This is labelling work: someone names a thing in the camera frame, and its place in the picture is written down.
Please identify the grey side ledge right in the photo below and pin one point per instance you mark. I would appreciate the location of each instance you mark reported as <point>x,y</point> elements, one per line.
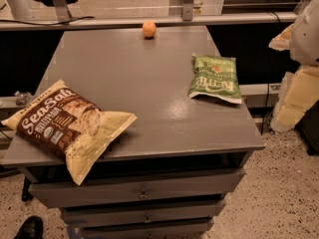
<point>260,95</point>

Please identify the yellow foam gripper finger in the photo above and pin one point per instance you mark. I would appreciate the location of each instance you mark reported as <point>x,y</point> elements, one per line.
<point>282,41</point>
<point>298,93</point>

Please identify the black shoe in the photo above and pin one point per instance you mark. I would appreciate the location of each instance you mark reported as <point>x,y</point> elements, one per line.
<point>32,228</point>

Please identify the crumpled clear plastic wrapper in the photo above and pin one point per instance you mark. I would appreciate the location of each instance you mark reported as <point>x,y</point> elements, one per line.
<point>22,98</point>

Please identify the grey top drawer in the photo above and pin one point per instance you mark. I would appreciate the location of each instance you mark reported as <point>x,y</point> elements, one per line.
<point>137,188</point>

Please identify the brown sea salt chip bag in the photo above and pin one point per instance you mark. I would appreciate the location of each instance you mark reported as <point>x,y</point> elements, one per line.
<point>70,127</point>

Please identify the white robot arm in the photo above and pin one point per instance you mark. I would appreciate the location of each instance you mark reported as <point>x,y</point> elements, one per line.
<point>304,42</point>

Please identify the grey metal rail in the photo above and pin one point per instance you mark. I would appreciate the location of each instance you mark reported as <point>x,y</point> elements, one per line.
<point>99,23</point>

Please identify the green kettle chip bag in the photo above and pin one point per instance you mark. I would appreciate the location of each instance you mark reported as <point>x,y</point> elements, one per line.
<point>215,77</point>

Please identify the orange fruit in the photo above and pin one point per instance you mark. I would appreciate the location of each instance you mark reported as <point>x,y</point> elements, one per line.
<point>149,29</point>

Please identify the grey bottom drawer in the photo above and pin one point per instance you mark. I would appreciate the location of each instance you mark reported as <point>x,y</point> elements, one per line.
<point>153,230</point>

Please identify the grey middle drawer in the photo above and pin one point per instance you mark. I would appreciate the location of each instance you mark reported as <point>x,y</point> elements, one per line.
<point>145,213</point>

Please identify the grey drawer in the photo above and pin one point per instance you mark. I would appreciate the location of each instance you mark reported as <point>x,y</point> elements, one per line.
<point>153,230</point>
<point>145,213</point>
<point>137,188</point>

